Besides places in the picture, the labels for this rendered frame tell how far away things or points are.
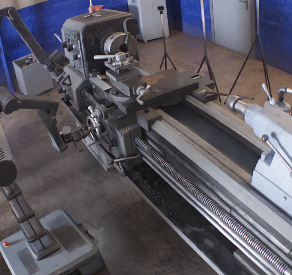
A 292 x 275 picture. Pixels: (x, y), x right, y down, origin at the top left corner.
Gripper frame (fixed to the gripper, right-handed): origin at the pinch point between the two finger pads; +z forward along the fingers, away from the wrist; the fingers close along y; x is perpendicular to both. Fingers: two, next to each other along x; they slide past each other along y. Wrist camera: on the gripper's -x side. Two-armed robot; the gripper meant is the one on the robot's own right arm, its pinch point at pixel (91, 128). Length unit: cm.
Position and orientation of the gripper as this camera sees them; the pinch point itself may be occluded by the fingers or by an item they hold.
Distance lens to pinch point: 196.8
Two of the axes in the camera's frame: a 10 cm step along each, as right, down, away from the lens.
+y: 2.8, -2.9, -9.2
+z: 8.5, -3.7, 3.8
